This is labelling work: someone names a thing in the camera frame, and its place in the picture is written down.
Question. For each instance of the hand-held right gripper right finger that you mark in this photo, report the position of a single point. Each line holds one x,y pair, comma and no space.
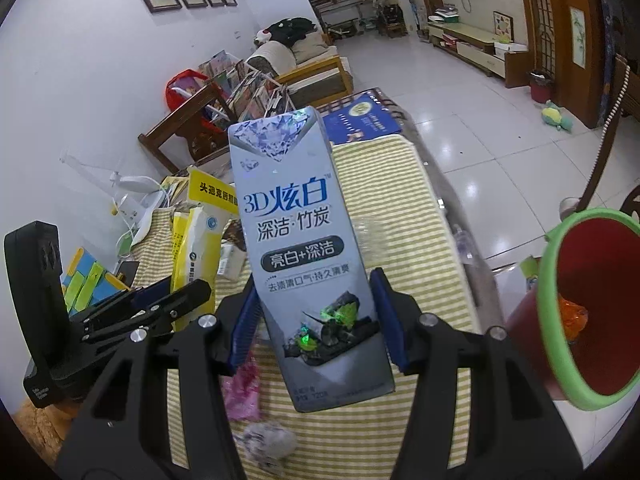
390,320

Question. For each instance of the small white carton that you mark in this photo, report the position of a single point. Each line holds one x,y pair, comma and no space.
232,262

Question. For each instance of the panda plush toy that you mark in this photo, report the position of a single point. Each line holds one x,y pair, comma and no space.
262,37

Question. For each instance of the colourful framed picture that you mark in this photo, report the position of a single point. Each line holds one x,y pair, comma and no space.
503,27

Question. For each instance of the red bag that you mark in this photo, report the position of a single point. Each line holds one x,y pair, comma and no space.
182,85

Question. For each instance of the yellow striped table cloth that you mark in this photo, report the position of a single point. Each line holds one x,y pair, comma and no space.
400,210

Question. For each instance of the colourful children's book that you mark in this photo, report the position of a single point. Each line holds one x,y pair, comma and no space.
85,275

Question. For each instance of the pink plastic wrapper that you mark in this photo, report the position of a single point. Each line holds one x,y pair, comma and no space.
242,395

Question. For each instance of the dark clothes pile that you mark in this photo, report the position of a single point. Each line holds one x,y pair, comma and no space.
290,30

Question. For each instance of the red bin with green rim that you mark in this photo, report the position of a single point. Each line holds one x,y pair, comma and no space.
600,270

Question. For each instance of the magazine rack with books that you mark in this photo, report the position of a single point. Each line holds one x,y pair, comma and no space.
250,90

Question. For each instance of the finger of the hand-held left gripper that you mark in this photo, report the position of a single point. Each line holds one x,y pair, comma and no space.
187,296
150,294

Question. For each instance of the green yellow plush toy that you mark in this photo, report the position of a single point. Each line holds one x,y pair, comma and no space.
555,116

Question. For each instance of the dark carved wooden chair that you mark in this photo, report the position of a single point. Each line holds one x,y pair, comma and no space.
175,130

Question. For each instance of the blue book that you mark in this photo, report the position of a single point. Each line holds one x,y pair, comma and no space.
360,120

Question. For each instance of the cream television cabinet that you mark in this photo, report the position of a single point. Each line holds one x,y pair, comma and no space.
475,47

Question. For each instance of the white desk lamp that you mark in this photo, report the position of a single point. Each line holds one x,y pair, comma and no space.
132,185

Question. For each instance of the yellow white packet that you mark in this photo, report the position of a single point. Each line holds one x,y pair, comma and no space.
192,245

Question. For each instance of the small red floor bin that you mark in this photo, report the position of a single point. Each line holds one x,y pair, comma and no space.
540,89

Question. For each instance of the brown carved wooden chair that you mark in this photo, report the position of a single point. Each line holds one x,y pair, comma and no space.
617,110

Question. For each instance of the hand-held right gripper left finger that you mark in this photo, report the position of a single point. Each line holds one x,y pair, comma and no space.
242,330

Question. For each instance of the grey toothpaste box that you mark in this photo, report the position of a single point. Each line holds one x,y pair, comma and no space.
300,240

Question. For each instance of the yellow printed box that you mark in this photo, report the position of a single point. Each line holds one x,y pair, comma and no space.
210,190

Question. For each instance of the orange candy wrapper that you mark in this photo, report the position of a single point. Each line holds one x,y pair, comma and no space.
574,320

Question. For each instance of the wooden sofa with cushions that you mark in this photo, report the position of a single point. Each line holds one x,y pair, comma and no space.
310,70

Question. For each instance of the crumpled grey paper ball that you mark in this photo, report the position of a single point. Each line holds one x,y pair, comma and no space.
267,447

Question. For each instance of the bamboo picture panel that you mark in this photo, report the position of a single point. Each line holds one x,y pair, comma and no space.
578,37

